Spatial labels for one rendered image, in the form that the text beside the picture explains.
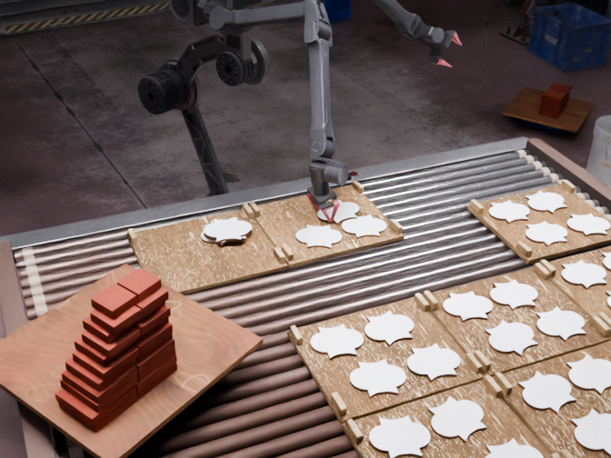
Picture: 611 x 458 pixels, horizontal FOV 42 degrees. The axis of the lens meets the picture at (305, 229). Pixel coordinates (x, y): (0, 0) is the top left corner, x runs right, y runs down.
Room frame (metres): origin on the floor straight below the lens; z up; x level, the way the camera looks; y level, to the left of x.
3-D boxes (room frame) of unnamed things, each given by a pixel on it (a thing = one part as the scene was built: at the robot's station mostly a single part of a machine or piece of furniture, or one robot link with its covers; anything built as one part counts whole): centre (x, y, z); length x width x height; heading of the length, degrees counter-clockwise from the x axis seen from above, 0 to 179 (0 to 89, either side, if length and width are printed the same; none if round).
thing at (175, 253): (2.00, 0.31, 0.93); 0.41 x 0.35 x 0.02; 116
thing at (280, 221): (2.19, -0.06, 0.93); 0.41 x 0.35 x 0.02; 116
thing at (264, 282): (2.01, -0.15, 0.90); 1.95 x 0.05 x 0.05; 115
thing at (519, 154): (2.37, 0.01, 0.90); 1.95 x 0.05 x 0.05; 115
